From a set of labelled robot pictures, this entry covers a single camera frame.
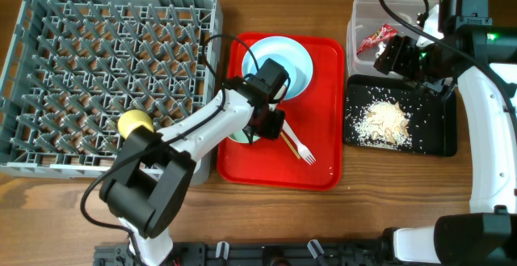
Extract yellow plastic cup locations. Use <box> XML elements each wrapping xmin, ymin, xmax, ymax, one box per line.
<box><xmin>117</xmin><ymin>109</ymin><xmax>154</xmax><ymax>138</ymax></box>

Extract light blue bowl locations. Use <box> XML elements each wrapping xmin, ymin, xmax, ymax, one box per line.
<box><xmin>284</xmin><ymin>65</ymin><xmax>297</xmax><ymax>100</ymax></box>

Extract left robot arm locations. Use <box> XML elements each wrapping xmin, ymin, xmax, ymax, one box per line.
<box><xmin>99</xmin><ymin>59</ymin><xmax>291</xmax><ymax>265</ymax></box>

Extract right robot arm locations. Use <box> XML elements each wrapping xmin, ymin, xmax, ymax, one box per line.
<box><xmin>374</xmin><ymin>0</ymin><xmax>516</xmax><ymax>265</ymax></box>

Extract clear plastic waste bin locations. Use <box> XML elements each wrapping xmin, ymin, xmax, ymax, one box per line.
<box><xmin>347</xmin><ymin>0</ymin><xmax>431</xmax><ymax>77</ymax></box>

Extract black food waste tray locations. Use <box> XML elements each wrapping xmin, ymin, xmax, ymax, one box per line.
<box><xmin>343</xmin><ymin>74</ymin><xmax>457</xmax><ymax>157</ymax></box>

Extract grey dishwasher rack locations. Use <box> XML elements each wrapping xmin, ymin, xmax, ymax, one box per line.
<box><xmin>1</xmin><ymin>0</ymin><xmax>223</xmax><ymax>179</ymax></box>

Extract crumpled white tissue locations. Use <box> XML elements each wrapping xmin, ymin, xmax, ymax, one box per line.
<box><xmin>375</xmin><ymin>42</ymin><xmax>386</xmax><ymax>58</ymax></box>

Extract wooden chopstick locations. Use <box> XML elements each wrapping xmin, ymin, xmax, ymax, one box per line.
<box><xmin>280</xmin><ymin>131</ymin><xmax>301</xmax><ymax>159</ymax></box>

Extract green bowl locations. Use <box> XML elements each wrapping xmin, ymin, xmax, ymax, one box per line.
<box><xmin>229</xmin><ymin>130</ymin><xmax>250</xmax><ymax>144</ymax></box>

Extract red snack wrapper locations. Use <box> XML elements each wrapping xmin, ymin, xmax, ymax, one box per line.
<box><xmin>356</xmin><ymin>23</ymin><xmax>398</xmax><ymax>55</ymax></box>

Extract white plastic fork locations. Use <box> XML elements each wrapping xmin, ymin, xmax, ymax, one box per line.
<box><xmin>283</xmin><ymin>120</ymin><xmax>316</xmax><ymax>165</ymax></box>

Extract red serving tray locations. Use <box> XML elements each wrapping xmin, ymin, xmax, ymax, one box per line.
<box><xmin>216</xmin><ymin>36</ymin><xmax>345</xmax><ymax>191</ymax></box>

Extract rice and food scraps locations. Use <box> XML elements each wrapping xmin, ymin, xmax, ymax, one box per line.
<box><xmin>352</xmin><ymin>101</ymin><xmax>412</xmax><ymax>150</ymax></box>

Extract light blue plate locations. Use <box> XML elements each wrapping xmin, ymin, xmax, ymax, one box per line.
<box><xmin>242</xmin><ymin>36</ymin><xmax>313</xmax><ymax>98</ymax></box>

